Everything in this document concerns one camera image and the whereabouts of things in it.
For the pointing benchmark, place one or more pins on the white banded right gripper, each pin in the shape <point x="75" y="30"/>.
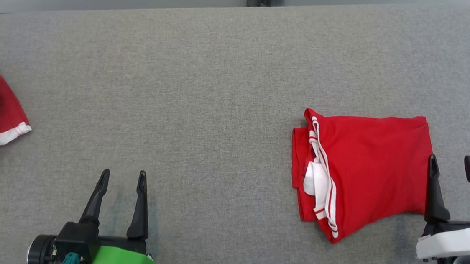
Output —
<point x="457" y="242"/>

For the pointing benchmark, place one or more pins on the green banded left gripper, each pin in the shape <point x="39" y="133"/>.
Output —
<point x="120" y="261"/>

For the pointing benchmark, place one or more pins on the red and white striped shirt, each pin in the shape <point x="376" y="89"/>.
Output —
<point x="374" y="168"/>

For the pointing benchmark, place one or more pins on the black cylinder left gripper motor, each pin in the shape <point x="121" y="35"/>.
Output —
<point x="41" y="253"/>

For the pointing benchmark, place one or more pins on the grey fabric sofa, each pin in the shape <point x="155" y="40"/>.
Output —
<point x="222" y="85"/>

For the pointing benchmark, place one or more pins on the teal left camera connector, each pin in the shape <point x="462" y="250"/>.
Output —
<point x="70" y="261"/>

